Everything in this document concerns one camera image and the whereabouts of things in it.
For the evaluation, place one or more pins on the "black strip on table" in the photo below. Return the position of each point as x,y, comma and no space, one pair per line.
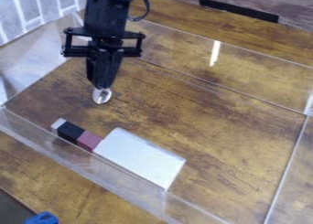
240,10

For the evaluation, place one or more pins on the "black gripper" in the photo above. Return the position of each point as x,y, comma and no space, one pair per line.
103,31

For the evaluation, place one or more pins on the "spoon with yellow handle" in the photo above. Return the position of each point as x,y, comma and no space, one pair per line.
102,96

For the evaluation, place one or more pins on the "blue object at bottom edge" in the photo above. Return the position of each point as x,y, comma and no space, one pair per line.
42,218

